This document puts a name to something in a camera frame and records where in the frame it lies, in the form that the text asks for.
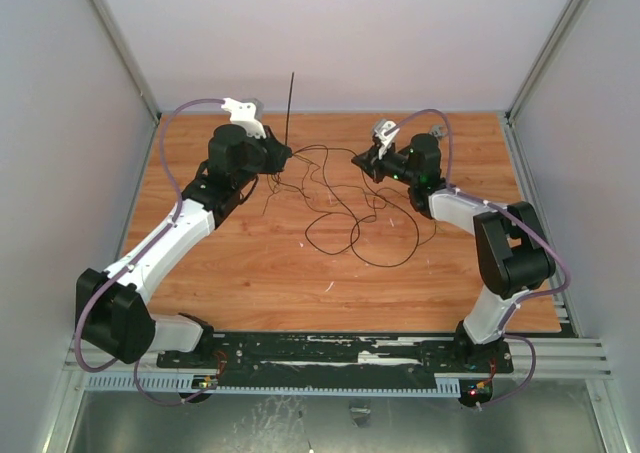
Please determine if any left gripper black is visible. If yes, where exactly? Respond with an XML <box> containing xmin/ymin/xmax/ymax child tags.
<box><xmin>234</xmin><ymin>125</ymin><xmax>291</xmax><ymax>188</ymax></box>

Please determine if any black wire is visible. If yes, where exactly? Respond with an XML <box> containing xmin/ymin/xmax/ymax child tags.
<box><xmin>294</xmin><ymin>144</ymin><xmax>381</xmax><ymax>254</ymax></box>
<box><xmin>303</xmin><ymin>207</ymin><xmax>421</xmax><ymax>269</ymax></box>

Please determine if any black zip tie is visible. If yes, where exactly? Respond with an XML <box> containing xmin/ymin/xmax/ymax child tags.
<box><xmin>284</xmin><ymin>71</ymin><xmax>295</xmax><ymax>146</ymax></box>

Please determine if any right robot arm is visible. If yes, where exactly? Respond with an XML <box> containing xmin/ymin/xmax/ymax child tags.
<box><xmin>352</xmin><ymin>134</ymin><xmax>556</xmax><ymax>371</ymax></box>

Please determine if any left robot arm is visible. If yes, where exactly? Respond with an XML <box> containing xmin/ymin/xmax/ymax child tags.
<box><xmin>74</xmin><ymin>124</ymin><xmax>292</xmax><ymax>368</ymax></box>

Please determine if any black adjustable wrench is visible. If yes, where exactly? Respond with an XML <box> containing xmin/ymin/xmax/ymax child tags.
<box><xmin>429</xmin><ymin>125</ymin><xmax>448</xmax><ymax>140</ymax></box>

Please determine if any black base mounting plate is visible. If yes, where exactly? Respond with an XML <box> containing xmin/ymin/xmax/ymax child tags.
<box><xmin>156</xmin><ymin>332</ymin><xmax>514</xmax><ymax>390</ymax></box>

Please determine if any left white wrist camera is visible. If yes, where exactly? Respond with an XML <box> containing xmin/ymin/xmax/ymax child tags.
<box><xmin>221</xmin><ymin>97</ymin><xmax>266</xmax><ymax>139</ymax></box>

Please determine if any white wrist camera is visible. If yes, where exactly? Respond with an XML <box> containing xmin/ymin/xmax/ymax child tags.
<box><xmin>372</xmin><ymin>119</ymin><xmax>399</xmax><ymax>160</ymax></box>
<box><xmin>221</xmin><ymin>97</ymin><xmax>266</xmax><ymax>139</ymax></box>

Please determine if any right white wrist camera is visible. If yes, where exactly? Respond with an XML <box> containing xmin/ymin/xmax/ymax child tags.
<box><xmin>372</xmin><ymin>119</ymin><xmax>399</xmax><ymax>160</ymax></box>

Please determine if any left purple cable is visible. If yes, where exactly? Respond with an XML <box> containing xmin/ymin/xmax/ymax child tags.
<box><xmin>72</xmin><ymin>97</ymin><xmax>231</xmax><ymax>407</ymax></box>

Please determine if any purple cable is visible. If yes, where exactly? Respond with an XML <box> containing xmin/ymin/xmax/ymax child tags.
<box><xmin>72</xmin><ymin>97</ymin><xmax>231</xmax><ymax>407</ymax></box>
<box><xmin>384</xmin><ymin>108</ymin><xmax>572</xmax><ymax>414</ymax></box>

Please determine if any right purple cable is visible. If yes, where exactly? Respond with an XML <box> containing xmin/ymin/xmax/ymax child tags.
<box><xmin>384</xmin><ymin>108</ymin><xmax>572</xmax><ymax>414</ymax></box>

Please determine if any grey slotted cable duct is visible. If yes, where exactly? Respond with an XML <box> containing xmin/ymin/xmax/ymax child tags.
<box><xmin>83</xmin><ymin>371</ymin><xmax>461</xmax><ymax>397</ymax></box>

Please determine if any aluminium front rail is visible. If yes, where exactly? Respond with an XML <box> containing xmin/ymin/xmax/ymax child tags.
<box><xmin>62</xmin><ymin>329</ymin><xmax>613</xmax><ymax>380</ymax></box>

